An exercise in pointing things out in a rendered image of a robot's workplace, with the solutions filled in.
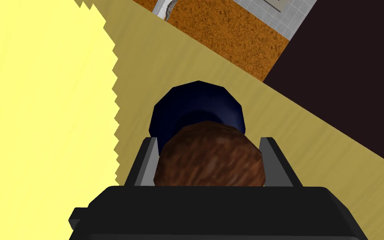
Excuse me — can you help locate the brown and navy door knob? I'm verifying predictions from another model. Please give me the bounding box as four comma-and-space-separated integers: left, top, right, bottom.
148, 80, 267, 187

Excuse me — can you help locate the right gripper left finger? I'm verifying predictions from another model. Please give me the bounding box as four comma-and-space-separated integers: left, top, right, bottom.
124, 137, 160, 187

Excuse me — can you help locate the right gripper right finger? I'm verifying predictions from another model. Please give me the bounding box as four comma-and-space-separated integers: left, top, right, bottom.
259, 136, 304, 187

